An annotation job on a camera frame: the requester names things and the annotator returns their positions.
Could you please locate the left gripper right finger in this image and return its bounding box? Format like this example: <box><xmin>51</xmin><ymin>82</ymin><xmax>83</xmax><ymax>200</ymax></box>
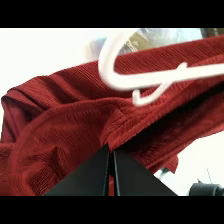
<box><xmin>112</xmin><ymin>149</ymin><xmax>178</xmax><ymax>197</ymax></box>

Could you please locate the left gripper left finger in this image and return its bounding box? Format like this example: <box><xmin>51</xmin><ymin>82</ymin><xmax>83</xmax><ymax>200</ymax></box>
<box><xmin>44</xmin><ymin>143</ymin><xmax>111</xmax><ymax>197</ymax></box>

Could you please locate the red long-sleeved shirt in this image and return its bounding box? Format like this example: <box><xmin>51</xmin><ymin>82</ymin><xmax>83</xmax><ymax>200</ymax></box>
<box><xmin>0</xmin><ymin>35</ymin><xmax>224</xmax><ymax>197</ymax></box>

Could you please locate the white clothes hanger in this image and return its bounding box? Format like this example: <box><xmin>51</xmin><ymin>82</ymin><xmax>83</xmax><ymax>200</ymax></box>
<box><xmin>97</xmin><ymin>28</ymin><xmax>224</xmax><ymax>107</ymax></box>

